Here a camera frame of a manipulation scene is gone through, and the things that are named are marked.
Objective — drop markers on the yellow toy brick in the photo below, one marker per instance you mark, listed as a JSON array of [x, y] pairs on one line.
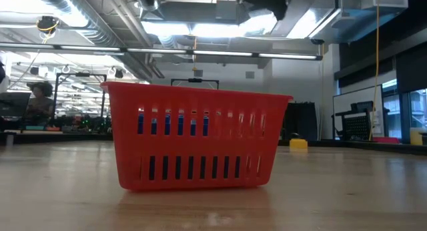
[[298, 145]]

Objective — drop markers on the blue toy brick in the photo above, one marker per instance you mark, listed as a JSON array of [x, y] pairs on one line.
[[180, 125]]

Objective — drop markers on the long ceiling light strip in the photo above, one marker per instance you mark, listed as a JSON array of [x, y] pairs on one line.
[[220, 53]]

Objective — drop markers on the red plastic basket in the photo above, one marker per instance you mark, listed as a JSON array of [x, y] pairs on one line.
[[200, 97]]

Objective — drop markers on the whiteboard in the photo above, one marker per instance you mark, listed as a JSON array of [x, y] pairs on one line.
[[347, 101]]

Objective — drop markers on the black cabinet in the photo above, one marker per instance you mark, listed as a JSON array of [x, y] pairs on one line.
[[302, 121]]

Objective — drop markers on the black pegboard cart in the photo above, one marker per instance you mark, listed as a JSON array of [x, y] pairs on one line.
[[358, 127]]

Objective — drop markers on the red bin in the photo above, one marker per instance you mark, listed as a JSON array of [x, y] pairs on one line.
[[385, 140]]

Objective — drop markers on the yellow bin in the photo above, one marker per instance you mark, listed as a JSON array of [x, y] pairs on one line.
[[416, 137]]

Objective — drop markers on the person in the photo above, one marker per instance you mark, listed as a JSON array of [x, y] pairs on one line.
[[40, 104]]

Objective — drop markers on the red tray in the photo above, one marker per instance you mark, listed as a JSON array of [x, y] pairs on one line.
[[53, 128]]

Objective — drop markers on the teal tray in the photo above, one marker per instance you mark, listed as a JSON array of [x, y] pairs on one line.
[[35, 127]]

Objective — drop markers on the black computer monitor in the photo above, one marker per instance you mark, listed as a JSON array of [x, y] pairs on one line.
[[13, 104]]

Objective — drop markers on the grey duct box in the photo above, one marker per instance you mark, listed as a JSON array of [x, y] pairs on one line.
[[227, 10]]

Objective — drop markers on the dome security camera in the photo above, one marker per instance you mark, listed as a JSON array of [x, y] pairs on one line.
[[317, 41]]

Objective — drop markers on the grey wall speaker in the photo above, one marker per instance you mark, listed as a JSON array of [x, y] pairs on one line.
[[198, 73], [249, 74]]

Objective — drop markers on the black distant camera stand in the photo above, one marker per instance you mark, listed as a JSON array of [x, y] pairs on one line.
[[195, 80]]

